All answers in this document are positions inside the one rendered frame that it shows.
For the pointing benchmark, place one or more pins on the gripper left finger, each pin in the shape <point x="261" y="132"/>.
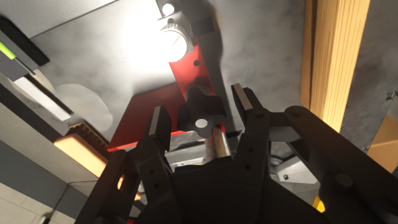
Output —
<point x="160" y="124"/>

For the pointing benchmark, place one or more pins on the light wooden test stick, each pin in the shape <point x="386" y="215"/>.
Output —
<point x="335" y="62"/>

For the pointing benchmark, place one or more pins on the red miter gauge head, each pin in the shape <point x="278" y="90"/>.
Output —
<point x="146" y="121"/>

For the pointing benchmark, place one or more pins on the tan ribbed push block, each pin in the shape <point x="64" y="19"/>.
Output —
<point x="81" y="152"/>

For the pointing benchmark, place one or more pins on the black star lock knob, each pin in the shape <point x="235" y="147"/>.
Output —
<point x="199" y="109"/>

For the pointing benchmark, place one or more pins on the silver stop block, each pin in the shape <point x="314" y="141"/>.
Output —
<point x="169" y="11"/>

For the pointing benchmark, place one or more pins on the black device with green stripe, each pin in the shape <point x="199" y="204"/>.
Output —
<point x="15" y="53"/>

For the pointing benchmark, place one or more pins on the tan cardboard box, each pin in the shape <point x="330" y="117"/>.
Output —
<point x="384" y="146"/>

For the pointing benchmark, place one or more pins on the silver metal bracket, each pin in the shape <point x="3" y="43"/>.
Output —
<point x="292" y="172"/>

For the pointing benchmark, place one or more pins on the silver knurled eccentric knob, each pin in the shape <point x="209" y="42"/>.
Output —
<point x="174" y="43"/>

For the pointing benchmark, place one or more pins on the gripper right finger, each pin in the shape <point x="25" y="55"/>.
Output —
<point x="253" y="130"/>

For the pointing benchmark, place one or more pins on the small yellow part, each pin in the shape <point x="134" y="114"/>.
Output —
<point x="318" y="204"/>

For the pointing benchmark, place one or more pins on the grey miter gauge bar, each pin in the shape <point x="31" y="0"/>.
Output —
<point x="186" y="154"/>

